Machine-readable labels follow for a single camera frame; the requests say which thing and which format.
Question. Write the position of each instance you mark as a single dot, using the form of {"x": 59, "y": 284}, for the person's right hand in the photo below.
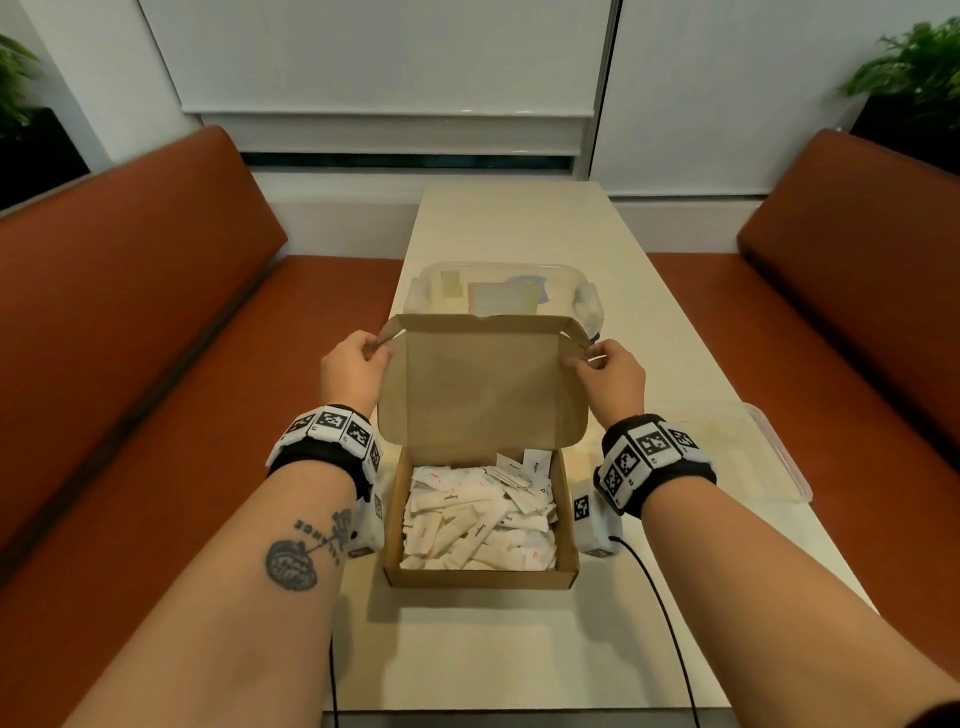
{"x": 615, "y": 386}

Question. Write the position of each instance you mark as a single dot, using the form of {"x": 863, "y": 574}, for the person's left hand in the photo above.
{"x": 351, "y": 375}

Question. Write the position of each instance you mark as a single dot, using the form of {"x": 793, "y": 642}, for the person's right forearm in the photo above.
{"x": 765, "y": 600}

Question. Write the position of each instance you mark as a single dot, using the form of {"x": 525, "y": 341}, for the brown cardboard box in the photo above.
{"x": 480, "y": 390}

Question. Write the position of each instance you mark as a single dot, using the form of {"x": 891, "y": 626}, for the green leafy plant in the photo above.
{"x": 13, "y": 82}
{"x": 915, "y": 67}

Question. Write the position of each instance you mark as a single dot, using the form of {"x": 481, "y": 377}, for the grey window frame post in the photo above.
{"x": 604, "y": 75}

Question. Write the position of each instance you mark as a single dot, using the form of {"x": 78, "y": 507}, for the clear compartment tray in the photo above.
{"x": 742, "y": 457}

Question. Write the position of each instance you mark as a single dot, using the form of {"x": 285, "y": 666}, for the white roller blind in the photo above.
{"x": 375, "y": 60}

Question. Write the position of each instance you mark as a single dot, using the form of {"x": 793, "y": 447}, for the pile of white sachets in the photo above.
{"x": 480, "y": 517}

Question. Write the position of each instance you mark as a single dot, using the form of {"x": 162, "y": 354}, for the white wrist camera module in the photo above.
{"x": 592, "y": 517}
{"x": 367, "y": 529}

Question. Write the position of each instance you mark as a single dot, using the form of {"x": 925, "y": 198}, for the clear lidded plastic container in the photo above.
{"x": 502, "y": 292}

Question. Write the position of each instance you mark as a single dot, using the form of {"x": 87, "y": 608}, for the person's left forearm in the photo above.
{"x": 247, "y": 600}

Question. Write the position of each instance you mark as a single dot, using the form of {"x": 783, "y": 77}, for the orange leather bench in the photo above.
{"x": 127, "y": 360}
{"x": 840, "y": 322}

